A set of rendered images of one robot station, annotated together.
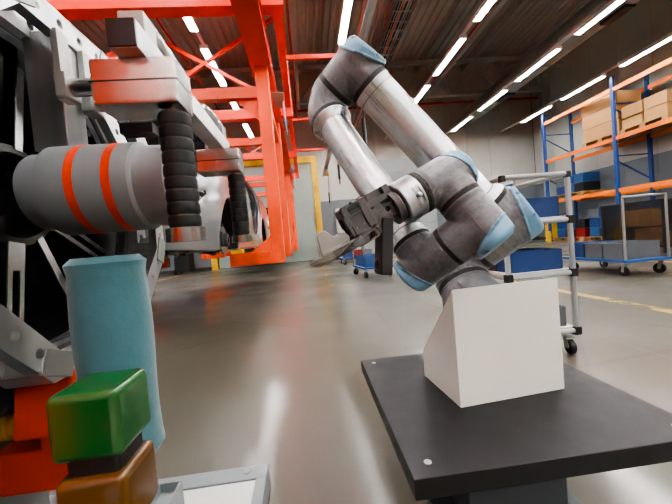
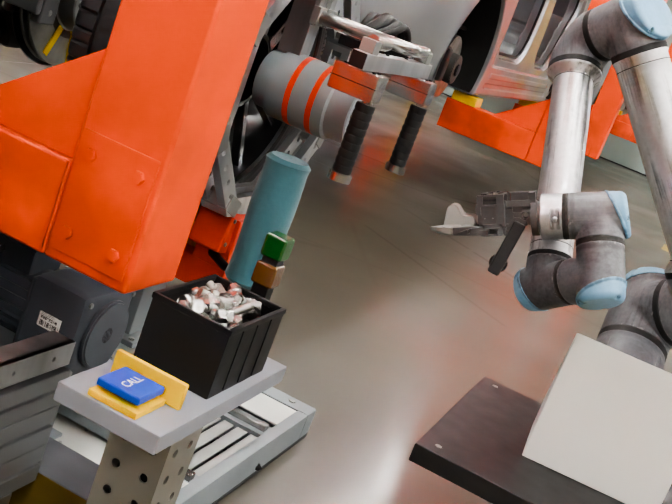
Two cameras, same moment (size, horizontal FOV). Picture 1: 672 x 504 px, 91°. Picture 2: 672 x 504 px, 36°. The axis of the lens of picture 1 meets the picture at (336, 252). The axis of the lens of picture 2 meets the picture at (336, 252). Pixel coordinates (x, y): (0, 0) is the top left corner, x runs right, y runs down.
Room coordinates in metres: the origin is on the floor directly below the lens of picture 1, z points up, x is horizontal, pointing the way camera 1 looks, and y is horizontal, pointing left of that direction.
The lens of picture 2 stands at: (-1.33, -0.56, 1.09)
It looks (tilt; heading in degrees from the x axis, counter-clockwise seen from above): 14 degrees down; 22
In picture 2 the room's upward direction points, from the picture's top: 21 degrees clockwise
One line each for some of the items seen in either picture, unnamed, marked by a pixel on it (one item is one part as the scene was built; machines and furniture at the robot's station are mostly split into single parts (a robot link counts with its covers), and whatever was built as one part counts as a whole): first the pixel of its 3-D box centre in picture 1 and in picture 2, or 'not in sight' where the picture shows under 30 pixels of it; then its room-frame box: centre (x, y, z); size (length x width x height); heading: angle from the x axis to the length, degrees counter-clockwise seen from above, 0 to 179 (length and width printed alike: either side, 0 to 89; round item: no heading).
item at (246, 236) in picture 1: (239, 207); (407, 137); (0.72, 0.20, 0.83); 0.04 x 0.04 x 0.16
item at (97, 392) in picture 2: not in sight; (127, 397); (-0.16, 0.12, 0.46); 0.08 x 0.08 x 0.01; 5
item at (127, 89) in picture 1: (144, 89); (357, 81); (0.38, 0.20, 0.93); 0.09 x 0.05 x 0.05; 95
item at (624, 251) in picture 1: (611, 235); not in sight; (4.36, -3.66, 0.48); 1.00 x 0.60 x 0.96; 3
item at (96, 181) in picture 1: (114, 188); (313, 96); (0.54, 0.35, 0.85); 0.21 x 0.14 x 0.14; 95
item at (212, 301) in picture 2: not in sight; (212, 329); (0.05, 0.14, 0.51); 0.20 x 0.14 x 0.13; 5
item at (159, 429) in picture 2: not in sight; (182, 381); (0.01, 0.14, 0.44); 0.43 x 0.17 x 0.03; 5
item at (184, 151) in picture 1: (180, 174); (352, 140); (0.39, 0.17, 0.83); 0.04 x 0.04 x 0.16
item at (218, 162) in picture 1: (220, 162); (411, 86); (0.72, 0.23, 0.93); 0.09 x 0.05 x 0.05; 95
